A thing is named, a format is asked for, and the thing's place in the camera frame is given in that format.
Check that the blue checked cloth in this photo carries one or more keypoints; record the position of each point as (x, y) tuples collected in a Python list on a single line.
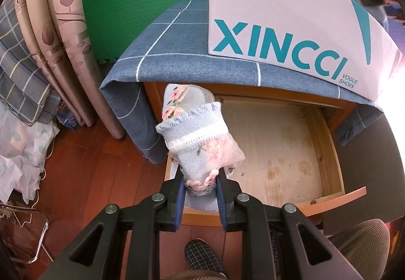
[(164, 45)]

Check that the wooden drawer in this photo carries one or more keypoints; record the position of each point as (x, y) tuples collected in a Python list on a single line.
[(278, 147)]

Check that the person's left leg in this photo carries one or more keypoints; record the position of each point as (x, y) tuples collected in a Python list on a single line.
[(196, 276)]

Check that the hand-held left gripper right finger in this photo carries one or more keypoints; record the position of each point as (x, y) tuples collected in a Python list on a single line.
[(221, 204)]

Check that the blue packet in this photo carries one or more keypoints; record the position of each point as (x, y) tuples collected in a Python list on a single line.
[(68, 120)]

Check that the beige leaf print curtain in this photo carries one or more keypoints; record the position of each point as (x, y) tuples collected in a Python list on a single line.
[(63, 14)]

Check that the person's leg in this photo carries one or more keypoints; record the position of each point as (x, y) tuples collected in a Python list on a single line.
[(360, 239), (196, 276)]

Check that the light blue floral lace garment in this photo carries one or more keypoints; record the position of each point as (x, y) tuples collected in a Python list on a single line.
[(196, 128)]

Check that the dark plaid slipper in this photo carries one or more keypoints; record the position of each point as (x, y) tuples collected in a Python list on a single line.
[(202, 256)]

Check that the grey plaid blanket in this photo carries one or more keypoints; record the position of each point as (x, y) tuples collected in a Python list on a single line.
[(19, 71)]

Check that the white floral cloth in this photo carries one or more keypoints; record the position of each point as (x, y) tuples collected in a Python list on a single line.
[(22, 147)]

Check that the chrome tube frame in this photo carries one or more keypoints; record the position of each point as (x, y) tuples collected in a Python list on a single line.
[(31, 211)]

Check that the person's right leg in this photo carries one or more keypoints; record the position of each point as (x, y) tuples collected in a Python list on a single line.
[(360, 239)]

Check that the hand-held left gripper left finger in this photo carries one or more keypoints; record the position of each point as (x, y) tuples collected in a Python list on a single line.
[(180, 201)]

